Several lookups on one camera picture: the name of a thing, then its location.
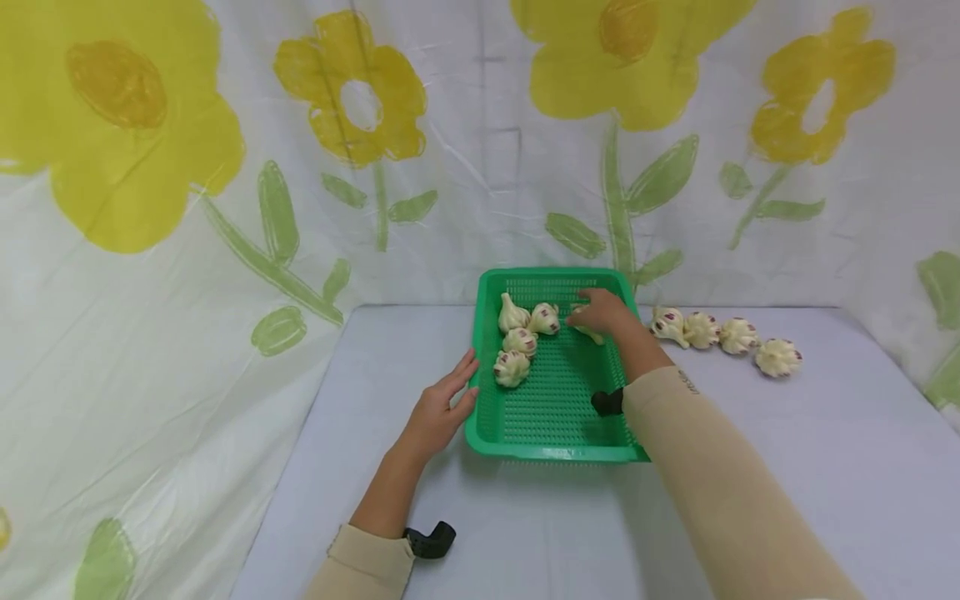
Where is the person's right forearm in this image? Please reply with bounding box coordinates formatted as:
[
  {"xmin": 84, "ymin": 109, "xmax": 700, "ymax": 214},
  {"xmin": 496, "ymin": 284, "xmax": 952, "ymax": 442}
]
[{"xmin": 616, "ymin": 329, "xmax": 865, "ymax": 600}]

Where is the person's right hand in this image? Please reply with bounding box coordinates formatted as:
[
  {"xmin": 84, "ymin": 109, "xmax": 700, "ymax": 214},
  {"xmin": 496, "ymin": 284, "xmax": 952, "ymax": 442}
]
[{"xmin": 568, "ymin": 287, "xmax": 646, "ymax": 346}]

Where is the green plastic basket tray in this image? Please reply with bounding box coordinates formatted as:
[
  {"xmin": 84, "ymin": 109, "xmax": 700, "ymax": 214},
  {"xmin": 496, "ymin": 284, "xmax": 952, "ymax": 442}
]
[{"xmin": 464, "ymin": 267, "xmax": 652, "ymax": 464}]

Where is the white garlic bulb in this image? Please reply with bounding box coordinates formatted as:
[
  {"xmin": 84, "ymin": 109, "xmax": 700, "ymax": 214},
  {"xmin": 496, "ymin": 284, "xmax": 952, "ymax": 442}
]
[
  {"xmin": 502, "ymin": 327, "xmax": 539, "ymax": 359},
  {"xmin": 529, "ymin": 302, "xmax": 563, "ymax": 337},
  {"xmin": 754, "ymin": 337, "xmax": 803, "ymax": 379},
  {"xmin": 649, "ymin": 307, "xmax": 691, "ymax": 349},
  {"xmin": 570, "ymin": 304, "xmax": 606, "ymax": 346},
  {"xmin": 492, "ymin": 350, "xmax": 532, "ymax": 389},
  {"xmin": 719, "ymin": 317, "xmax": 760, "ymax": 357},
  {"xmin": 497, "ymin": 292, "xmax": 533, "ymax": 334},
  {"xmin": 682, "ymin": 312, "xmax": 722, "ymax": 350}
]

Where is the person's left forearm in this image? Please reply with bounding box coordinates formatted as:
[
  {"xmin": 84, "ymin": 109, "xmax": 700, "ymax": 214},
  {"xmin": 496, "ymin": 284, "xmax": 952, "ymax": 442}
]
[{"xmin": 303, "ymin": 446, "xmax": 430, "ymax": 600}]

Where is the person's left hand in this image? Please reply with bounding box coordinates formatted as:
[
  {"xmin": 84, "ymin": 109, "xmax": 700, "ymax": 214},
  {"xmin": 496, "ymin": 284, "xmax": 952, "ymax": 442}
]
[{"xmin": 392, "ymin": 348, "xmax": 481, "ymax": 469}]

